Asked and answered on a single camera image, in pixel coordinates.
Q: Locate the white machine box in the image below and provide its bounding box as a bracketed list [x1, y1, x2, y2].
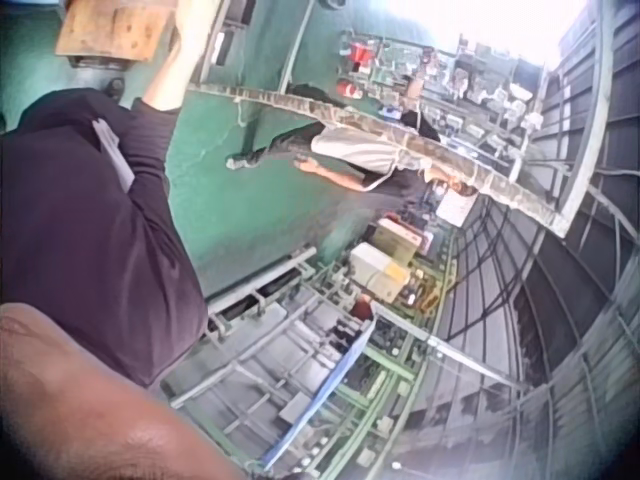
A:
[348, 242, 396, 292]

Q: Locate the beige cardboard box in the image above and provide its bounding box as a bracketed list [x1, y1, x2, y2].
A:
[372, 218, 422, 266]

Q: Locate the long rusty metal beam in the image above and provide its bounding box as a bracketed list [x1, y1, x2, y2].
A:
[187, 82, 576, 239]

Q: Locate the blue panel sheet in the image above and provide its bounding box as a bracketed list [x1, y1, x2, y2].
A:
[259, 319, 376, 471]

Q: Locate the dark metal machine base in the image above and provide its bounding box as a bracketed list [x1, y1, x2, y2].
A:
[66, 55, 132, 101]

